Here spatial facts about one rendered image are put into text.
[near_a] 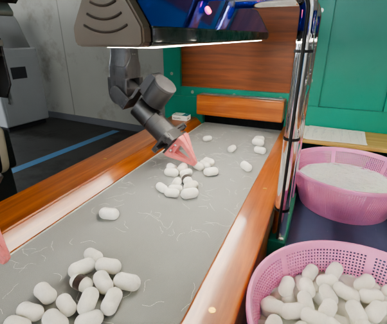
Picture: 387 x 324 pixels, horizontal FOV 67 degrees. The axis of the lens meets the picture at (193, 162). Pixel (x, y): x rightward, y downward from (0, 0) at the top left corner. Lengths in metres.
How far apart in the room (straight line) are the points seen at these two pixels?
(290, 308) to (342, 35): 0.81
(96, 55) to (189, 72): 2.73
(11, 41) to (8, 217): 3.67
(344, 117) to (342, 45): 0.21
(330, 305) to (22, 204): 0.52
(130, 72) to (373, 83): 0.71
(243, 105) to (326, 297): 0.70
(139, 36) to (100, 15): 0.04
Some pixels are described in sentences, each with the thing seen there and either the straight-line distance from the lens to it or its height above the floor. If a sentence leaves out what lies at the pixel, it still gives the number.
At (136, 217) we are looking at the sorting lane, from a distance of 0.57.
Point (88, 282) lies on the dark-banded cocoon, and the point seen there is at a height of 0.76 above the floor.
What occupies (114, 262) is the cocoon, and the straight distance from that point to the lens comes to 0.45.
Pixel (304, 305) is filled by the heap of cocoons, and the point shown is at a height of 0.74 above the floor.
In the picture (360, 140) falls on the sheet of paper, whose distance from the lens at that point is 0.96.
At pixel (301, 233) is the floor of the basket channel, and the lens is 0.67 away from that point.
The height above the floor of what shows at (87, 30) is 1.05.
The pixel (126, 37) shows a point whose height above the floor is 1.05.
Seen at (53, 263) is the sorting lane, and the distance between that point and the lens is 0.51.
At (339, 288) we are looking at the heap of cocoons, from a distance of 0.47.
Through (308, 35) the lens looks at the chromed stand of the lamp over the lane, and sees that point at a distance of 0.46.
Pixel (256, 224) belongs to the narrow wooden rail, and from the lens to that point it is 0.51.
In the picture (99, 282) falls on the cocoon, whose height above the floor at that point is 0.76.
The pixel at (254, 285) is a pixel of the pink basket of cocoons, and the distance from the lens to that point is 0.41.
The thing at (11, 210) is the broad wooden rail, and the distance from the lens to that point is 0.62.
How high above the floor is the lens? 1.05
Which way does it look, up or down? 23 degrees down
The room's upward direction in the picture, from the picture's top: straight up
